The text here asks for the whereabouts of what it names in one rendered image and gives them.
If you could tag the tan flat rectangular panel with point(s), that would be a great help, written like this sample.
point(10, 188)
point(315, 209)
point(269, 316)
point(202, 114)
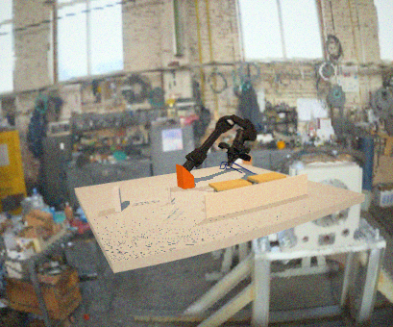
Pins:
point(237, 200)

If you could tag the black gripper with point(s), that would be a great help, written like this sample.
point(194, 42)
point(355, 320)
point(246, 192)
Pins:
point(232, 155)

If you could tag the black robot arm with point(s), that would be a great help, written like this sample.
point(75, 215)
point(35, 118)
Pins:
point(196, 157)

